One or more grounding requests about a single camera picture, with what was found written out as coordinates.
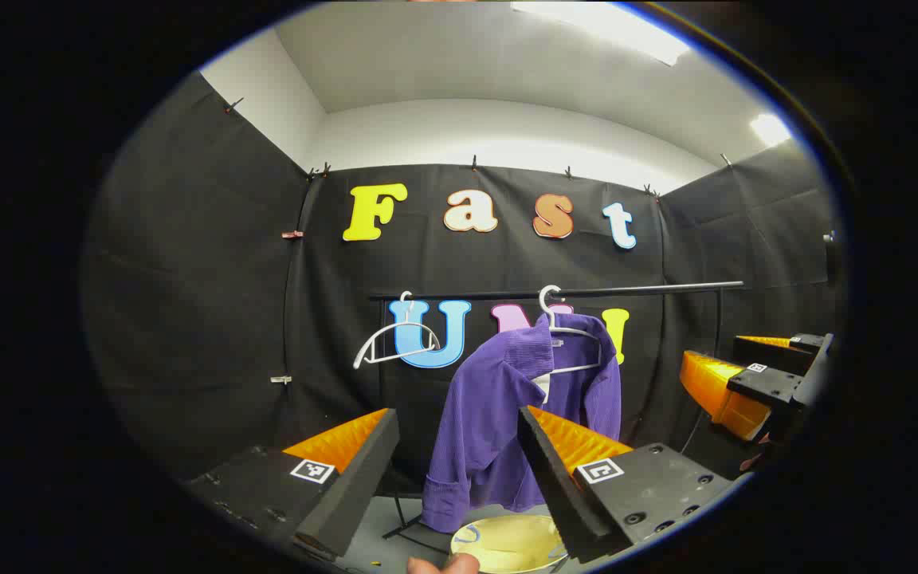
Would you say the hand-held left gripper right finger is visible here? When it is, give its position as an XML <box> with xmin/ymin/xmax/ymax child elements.
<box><xmin>516</xmin><ymin>404</ymin><xmax>737</xmax><ymax>564</ymax></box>

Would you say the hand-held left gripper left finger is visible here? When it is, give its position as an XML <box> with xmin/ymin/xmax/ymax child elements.
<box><xmin>186</xmin><ymin>408</ymin><xmax>401</xmax><ymax>560</ymax></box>

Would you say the purple corduroy shirt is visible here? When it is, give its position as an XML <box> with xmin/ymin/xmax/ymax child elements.
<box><xmin>421</xmin><ymin>313</ymin><xmax>623</xmax><ymax>535</ymax></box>

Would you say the black metal clothes rack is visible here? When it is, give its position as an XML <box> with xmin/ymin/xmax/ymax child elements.
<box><xmin>370</xmin><ymin>281</ymin><xmax>745</xmax><ymax>555</ymax></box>

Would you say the white plastic clothes hanger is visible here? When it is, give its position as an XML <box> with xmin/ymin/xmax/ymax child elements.
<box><xmin>539</xmin><ymin>285</ymin><xmax>603</xmax><ymax>375</ymax></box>
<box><xmin>353</xmin><ymin>291</ymin><xmax>441</xmax><ymax>370</ymax></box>

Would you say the small ceiling light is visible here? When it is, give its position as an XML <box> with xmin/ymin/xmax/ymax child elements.
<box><xmin>750</xmin><ymin>113</ymin><xmax>793</xmax><ymax>148</ymax></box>

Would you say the black backdrop cloth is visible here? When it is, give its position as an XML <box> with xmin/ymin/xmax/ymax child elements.
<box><xmin>80</xmin><ymin>72</ymin><xmax>846</xmax><ymax>511</ymax></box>

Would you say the long ceiling light panel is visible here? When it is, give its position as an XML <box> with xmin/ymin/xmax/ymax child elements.
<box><xmin>511</xmin><ymin>0</ymin><xmax>691</xmax><ymax>66</ymax></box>

